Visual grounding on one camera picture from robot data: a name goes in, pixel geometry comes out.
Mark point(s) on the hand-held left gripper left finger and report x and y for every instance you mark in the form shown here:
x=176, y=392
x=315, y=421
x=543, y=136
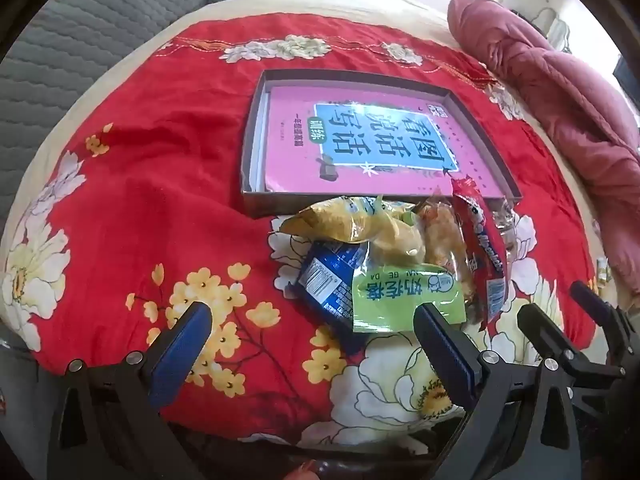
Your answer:
x=185, y=345

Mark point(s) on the red floral blanket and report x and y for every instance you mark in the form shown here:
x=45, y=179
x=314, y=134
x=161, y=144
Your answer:
x=150, y=185

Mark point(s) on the yellow snack packet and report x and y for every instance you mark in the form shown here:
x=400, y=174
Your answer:
x=345, y=225

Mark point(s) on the black screen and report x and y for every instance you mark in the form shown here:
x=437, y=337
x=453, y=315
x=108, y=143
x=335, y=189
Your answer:
x=627, y=72

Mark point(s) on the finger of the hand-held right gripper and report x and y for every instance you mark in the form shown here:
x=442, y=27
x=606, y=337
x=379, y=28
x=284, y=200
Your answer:
x=590, y=302
x=535, y=327

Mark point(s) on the red sausage packet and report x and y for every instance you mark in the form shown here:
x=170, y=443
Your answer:
x=480, y=255

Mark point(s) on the pink quilt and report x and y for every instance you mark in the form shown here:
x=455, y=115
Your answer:
x=550, y=85

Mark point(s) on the clear pastry packet purple label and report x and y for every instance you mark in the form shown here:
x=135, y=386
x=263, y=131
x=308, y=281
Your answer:
x=442, y=245

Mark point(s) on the small white yellow box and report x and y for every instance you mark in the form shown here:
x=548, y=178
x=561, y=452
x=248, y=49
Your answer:
x=602, y=270

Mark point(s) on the white metal rack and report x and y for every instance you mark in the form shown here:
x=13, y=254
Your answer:
x=555, y=30

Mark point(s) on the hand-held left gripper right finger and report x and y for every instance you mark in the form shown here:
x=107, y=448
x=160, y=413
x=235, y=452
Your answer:
x=450, y=355

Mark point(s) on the grey quilted cushion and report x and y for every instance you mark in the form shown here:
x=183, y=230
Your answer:
x=75, y=35

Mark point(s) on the green snack packet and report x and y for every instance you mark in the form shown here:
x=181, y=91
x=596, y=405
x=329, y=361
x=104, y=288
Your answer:
x=395, y=295

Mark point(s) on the grey shallow box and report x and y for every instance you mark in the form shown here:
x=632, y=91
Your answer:
x=270, y=204

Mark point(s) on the pink book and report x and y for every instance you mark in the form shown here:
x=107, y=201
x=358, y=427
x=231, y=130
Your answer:
x=300, y=160

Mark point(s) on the clear-edged brown snack packet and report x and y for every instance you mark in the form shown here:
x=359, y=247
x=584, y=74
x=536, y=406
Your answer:
x=506, y=225

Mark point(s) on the blue snack packet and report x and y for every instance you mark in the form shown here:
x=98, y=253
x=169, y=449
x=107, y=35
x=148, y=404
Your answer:
x=325, y=285

